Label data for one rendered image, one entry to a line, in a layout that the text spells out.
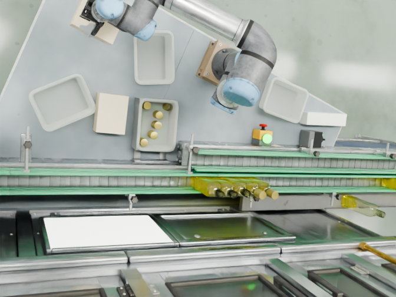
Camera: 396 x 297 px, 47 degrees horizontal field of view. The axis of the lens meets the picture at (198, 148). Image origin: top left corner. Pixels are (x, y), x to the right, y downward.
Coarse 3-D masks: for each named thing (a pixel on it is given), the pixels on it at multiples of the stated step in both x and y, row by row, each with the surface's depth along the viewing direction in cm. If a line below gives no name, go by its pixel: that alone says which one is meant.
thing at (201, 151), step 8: (200, 152) 192; (208, 152) 193; (216, 152) 195; (224, 152) 197; (232, 152) 199; (240, 152) 202; (248, 152) 204; (256, 152) 209; (264, 152) 210; (272, 152) 212; (280, 152) 214; (288, 152) 217; (296, 152) 219
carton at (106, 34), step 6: (84, 0) 164; (78, 6) 166; (78, 12) 164; (72, 18) 169; (78, 18) 164; (72, 24) 165; (78, 24) 165; (84, 24) 166; (108, 24) 169; (102, 30) 168; (108, 30) 169; (114, 30) 170; (96, 36) 168; (102, 36) 169; (108, 36) 169; (114, 36) 170; (108, 42) 170
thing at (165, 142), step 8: (152, 104) 201; (160, 104) 202; (176, 104) 198; (144, 112) 200; (152, 112) 202; (168, 112) 204; (176, 112) 198; (144, 120) 201; (152, 120) 202; (160, 120) 204; (168, 120) 205; (176, 120) 199; (144, 128) 202; (152, 128) 203; (160, 128) 204; (168, 128) 205; (176, 128) 200; (144, 136) 202; (160, 136) 205; (168, 136) 205; (152, 144) 204; (160, 144) 205; (168, 144) 205
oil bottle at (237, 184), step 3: (222, 177) 199; (225, 177) 198; (228, 177) 199; (231, 177) 199; (228, 180) 194; (231, 180) 193; (234, 180) 193; (237, 180) 194; (234, 183) 189; (237, 183) 189; (240, 183) 189; (243, 183) 190; (234, 186) 188; (237, 186) 187; (240, 186) 188; (243, 186) 188; (234, 189) 188; (237, 189) 187; (237, 192) 187; (237, 195) 188; (240, 195) 188
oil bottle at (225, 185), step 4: (216, 180) 192; (220, 180) 192; (224, 180) 193; (220, 184) 187; (224, 184) 186; (228, 184) 187; (232, 184) 188; (224, 188) 185; (228, 188) 185; (232, 188) 186; (224, 192) 185; (224, 196) 186; (228, 196) 186
